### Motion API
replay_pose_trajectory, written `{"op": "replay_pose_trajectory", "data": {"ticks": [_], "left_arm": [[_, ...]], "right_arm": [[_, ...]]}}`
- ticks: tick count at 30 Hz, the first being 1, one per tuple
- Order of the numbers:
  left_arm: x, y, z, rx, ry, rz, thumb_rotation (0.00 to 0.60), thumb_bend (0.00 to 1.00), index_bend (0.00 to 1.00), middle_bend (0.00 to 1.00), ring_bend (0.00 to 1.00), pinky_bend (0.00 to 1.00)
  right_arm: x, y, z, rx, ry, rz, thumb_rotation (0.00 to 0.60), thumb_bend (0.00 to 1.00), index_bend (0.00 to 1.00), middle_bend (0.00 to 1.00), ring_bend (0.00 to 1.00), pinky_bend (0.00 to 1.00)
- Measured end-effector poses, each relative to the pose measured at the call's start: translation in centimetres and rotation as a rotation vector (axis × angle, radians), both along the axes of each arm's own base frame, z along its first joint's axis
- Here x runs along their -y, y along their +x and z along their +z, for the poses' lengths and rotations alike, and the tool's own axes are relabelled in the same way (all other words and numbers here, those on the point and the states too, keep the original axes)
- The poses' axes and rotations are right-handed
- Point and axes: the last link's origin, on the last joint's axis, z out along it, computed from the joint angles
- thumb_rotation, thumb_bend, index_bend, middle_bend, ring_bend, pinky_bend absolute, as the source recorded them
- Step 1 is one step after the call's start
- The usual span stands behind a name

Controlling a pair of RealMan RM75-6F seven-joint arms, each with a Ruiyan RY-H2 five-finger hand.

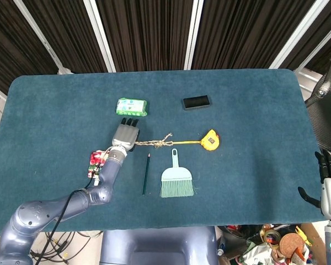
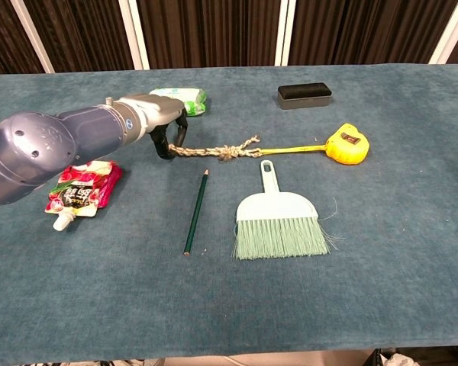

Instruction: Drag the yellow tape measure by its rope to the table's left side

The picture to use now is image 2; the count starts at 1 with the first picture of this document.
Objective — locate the light green hand brush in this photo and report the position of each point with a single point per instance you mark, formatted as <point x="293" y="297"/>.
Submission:
<point x="278" y="225"/>

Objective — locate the green wet wipes pack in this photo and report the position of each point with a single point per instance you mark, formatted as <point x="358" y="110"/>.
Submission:
<point x="187" y="97"/>

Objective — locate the yellow tape measure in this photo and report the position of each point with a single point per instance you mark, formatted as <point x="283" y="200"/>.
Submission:
<point x="347" y="146"/>

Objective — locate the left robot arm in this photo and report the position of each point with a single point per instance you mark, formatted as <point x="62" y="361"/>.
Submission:
<point x="42" y="148"/>

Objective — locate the white partition post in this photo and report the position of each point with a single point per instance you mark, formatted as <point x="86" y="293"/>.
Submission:
<point x="32" y="36"/>
<point x="285" y="32"/>
<point x="134" y="34"/>
<point x="450" y="32"/>

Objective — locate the red spouted drink pouch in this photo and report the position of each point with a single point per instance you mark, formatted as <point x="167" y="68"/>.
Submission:
<point x="86" y="187"/>

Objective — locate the dark green pencil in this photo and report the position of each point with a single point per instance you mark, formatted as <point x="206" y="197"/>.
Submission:
<point x="197" y="213"/>

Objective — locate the blue table cloth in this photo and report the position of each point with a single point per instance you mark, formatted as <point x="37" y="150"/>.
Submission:
<point x="366" y="267"/>

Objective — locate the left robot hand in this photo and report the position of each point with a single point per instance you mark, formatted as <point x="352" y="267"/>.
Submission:
<point x="161" y="108"/>

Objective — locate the black board eraser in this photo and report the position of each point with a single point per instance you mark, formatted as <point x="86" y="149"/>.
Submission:
<point x="304" y="95"/>

